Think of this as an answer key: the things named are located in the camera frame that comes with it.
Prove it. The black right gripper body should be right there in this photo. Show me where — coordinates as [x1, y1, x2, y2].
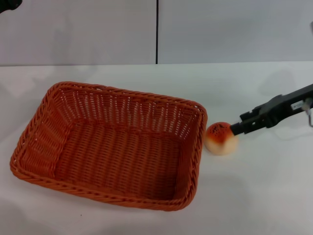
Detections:
[263, 84, 313, 128]

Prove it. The round toasted bread bun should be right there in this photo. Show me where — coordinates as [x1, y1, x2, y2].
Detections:
[204, 121, 239, 156]

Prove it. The orange woven plastic basket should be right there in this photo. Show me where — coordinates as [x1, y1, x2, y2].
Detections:
[9, 81, 209, 212]

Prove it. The black vertical wall seam strip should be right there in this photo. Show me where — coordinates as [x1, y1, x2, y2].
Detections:
[155, 0, 160, 65]

